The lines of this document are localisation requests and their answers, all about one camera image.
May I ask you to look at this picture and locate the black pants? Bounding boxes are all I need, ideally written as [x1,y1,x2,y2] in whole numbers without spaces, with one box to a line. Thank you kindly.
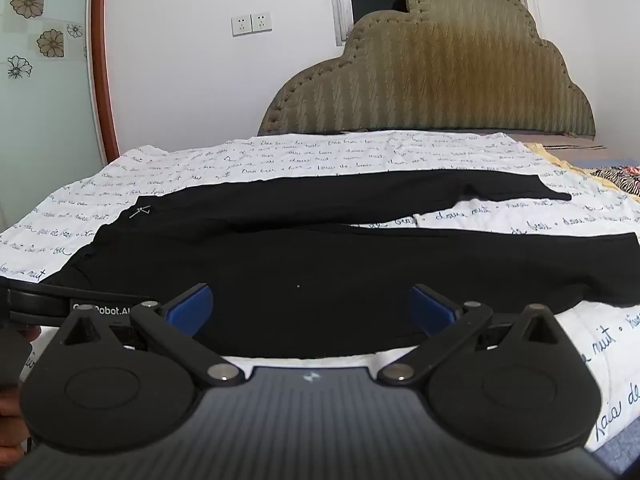
[49,170,639,359]

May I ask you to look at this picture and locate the person's left hand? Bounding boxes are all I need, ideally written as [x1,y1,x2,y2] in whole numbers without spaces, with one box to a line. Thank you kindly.
[1,325,41,470]

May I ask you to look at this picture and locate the white script-print bed sheet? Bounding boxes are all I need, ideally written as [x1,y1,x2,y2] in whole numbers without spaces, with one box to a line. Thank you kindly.
[0,131,640,453]

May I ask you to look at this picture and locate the floral glass door panel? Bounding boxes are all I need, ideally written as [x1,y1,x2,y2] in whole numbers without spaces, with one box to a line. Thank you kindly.
[1,0,103,228]

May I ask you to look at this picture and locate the yellow blanket edge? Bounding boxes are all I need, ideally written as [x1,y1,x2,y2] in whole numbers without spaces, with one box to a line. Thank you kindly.
[522,141,640,201]

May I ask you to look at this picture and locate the floral patterned blanket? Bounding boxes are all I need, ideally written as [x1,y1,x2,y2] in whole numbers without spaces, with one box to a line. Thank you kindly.
[591,166,640,196]

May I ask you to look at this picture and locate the olive upholstered headboard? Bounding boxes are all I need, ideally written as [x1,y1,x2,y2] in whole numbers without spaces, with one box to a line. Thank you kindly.
[259,0,596,139]

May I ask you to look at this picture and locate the wooden door frame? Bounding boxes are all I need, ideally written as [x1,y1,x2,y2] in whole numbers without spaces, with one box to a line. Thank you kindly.
[88,0,119,162]

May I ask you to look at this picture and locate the white wall socket left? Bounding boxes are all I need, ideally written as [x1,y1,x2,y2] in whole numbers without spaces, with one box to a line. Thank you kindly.
[231,14,253,37]

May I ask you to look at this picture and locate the white wall socket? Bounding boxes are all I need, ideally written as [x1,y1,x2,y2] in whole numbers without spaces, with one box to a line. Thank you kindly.
[231,14,253,37]
[250,12,272,32]

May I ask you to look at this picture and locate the white wall socket right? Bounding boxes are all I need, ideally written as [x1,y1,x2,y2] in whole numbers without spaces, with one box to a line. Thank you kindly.
[250,12,272,32]

